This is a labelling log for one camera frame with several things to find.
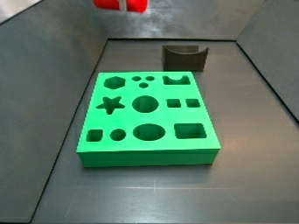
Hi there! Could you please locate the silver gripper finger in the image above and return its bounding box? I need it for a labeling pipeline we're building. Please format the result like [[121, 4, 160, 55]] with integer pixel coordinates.
[[119, 0, 127, 11]]

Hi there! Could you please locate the red cylinder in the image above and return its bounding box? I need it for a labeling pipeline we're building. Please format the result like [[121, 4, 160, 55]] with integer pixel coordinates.
[[92, 0, 148, 13]]

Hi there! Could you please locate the black curved cradle stand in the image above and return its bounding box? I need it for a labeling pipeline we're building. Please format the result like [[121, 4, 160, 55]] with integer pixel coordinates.
[[163, 45, 210, 72]]

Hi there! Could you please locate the green foam shape-sorter block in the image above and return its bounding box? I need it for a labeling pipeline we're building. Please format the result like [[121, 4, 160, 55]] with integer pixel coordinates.
[[76, 72, 220, 167]]

